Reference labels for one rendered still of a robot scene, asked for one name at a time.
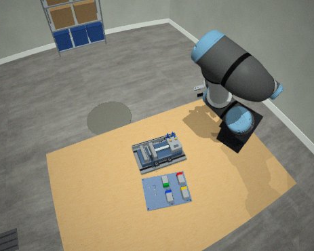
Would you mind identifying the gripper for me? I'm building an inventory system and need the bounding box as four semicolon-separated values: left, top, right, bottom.
194;79;208;98

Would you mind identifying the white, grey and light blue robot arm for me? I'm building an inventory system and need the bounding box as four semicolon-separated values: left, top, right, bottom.
191;30;283;135

